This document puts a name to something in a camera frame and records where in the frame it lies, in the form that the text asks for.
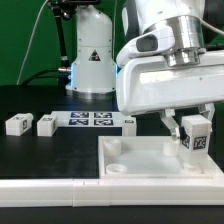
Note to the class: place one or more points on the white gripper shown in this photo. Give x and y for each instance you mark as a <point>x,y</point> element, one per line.
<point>148,84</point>

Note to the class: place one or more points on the white square table top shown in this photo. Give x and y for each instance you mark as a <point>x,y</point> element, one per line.
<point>144,157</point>

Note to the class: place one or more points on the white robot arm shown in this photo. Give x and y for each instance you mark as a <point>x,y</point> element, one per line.
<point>168,28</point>

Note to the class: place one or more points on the white L-shaped fence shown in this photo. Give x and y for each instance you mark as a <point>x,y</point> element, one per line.
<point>111,192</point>

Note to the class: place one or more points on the white marker base plate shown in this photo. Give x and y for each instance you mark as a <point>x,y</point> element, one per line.
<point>91,119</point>

